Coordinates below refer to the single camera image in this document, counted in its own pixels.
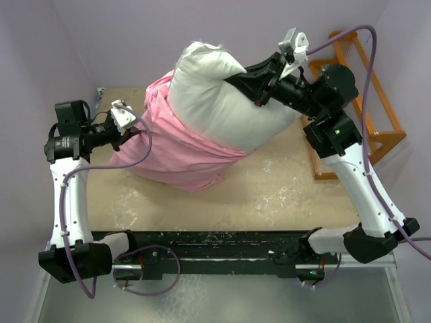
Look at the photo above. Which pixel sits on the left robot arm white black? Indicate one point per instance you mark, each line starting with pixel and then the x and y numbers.
pixel 72 252

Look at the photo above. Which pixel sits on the pink rose-patterned pillowcase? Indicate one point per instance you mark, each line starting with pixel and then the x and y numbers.
pixel 178 156

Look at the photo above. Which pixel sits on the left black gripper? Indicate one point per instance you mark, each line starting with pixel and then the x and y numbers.
pixel 120 139

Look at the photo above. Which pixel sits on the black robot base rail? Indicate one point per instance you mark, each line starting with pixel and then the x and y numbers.
pixel 278 253

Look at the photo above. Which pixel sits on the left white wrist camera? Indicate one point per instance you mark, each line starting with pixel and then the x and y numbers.
pixel 122 115

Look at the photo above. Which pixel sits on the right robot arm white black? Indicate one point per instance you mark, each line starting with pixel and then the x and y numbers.
pixel 336 140

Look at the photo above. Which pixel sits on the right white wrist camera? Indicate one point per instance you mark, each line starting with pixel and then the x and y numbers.
pixel 293 48

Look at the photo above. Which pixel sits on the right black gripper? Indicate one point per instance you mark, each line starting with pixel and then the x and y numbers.
pixel 260 79

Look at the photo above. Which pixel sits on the white pillow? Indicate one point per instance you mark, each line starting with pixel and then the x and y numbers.
pixel 207 105

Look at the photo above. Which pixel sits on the aluminium frame rail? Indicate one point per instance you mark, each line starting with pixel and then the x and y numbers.
pixel 390 262

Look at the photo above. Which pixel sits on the orange wooden stepped rack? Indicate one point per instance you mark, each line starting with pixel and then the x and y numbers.
pixel 384 131

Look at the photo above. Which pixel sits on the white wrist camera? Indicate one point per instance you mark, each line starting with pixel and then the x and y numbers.
pixel 293 48
pixel 122 115

